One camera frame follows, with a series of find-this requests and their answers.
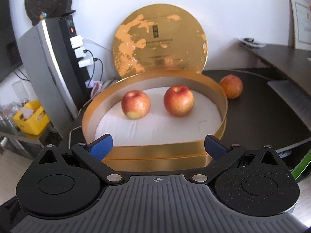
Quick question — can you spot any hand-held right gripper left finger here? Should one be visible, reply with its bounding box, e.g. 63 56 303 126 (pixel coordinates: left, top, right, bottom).
31 134 125 184

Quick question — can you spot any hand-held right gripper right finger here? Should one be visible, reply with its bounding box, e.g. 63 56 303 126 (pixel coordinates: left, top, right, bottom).
190 135 288 184

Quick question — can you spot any red apple with yellow patch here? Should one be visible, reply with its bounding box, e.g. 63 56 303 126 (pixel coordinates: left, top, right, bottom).
121 90 151 120

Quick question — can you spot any round gold gift box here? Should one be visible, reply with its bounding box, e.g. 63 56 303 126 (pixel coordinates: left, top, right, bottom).
81 69 228 169

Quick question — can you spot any round red apple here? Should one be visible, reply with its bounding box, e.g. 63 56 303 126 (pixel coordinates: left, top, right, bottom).
163 85 195 117

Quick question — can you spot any striped red apple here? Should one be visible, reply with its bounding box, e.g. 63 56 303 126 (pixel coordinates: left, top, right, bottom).
220 75 243 99

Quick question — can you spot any round gold box lid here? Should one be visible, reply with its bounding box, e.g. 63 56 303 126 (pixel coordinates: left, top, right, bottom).
112 3 209 80

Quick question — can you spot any dark wooden desktop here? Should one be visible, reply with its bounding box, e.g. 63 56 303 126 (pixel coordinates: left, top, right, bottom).
202 68 311 156

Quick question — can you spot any black power strip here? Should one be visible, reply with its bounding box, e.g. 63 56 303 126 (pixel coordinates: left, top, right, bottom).
58 15 94 97

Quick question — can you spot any yellow crate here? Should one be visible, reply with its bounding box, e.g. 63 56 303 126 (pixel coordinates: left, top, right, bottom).
13 100 50 135

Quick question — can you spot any grey side table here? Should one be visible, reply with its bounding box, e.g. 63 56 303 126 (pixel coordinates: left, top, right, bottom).
0 126 64 161

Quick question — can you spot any white charger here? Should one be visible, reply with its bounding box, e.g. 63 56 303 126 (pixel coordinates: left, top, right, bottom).
78 57 96 68
74 46 86 59
70 35 83 48

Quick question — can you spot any green panel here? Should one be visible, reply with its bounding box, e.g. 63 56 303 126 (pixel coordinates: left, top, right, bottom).
290 148 311 181

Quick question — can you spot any stack of white papers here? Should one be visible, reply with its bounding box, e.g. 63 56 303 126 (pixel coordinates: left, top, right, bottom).
267 79 311 127

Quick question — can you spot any silver computer case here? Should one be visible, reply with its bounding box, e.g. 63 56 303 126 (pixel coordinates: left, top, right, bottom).
17 18 83 127

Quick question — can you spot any raised dark desk shelf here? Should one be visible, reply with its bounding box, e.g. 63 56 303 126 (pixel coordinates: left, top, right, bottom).
234 39 311 97

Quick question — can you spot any dark screen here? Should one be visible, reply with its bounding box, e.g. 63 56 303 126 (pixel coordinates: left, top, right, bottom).
0 0 23 83

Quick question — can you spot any framed certificate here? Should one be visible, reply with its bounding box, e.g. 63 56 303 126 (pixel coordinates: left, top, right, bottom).
288 0 311 50

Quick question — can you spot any black charging cable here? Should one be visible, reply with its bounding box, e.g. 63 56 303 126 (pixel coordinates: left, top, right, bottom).
85 50 96 80
94 58 104 83

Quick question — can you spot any white charging cable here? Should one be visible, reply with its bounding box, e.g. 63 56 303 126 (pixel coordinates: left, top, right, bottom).
82 37 112 52

